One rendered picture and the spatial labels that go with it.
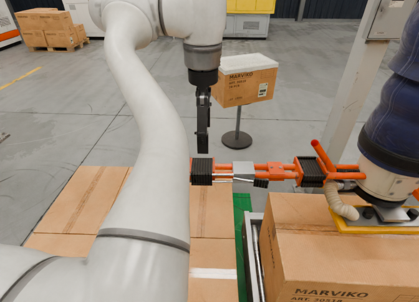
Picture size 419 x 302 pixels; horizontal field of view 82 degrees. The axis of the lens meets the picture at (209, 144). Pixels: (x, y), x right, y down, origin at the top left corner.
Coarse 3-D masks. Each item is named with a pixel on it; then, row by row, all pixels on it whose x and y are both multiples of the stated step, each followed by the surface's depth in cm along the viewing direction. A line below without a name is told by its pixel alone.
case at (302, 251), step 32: (288, 224) 100; (320, 224) 100; (288, 256) 89; (320, 256) 89; (352, 256) 89; (384, 256) 89; (416, 256) 89; (288, 288) 86; (320, 288) 84; (352, 288) 83; (384, 288) 82; (416, 288) 81
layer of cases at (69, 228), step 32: (64, 192) 168; (96, 192) 168; (192, 192) 168; (224, 192) 168; (64, 224) 147; (96, 224) 147; (192, 224) 147; (224, 224) 147; (192, 256) 130; (224, 256) 130; (192, 288) 118; (224, 288) 118
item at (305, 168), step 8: (296, 160) 79; (304, 160) 81; (312, 160) 81; (320, 160) 79; (296, 168) 78; (304, 168) 77; (312, 168) 77; (320, 168) 77; (304, 176) 74; (312, 176) 74; (320, 176) 74; (304, 184) 76; (312, 184) 76; (320, 184) 76
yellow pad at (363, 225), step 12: (336, 216) 78; (360, 216) 77; (372, 216) 75; (408, 216) 76; (348, 228) 74; (360, 228) 74; (372, 228) 74; (384, 228) 74; (396, 228) 74; (408, 228) 74
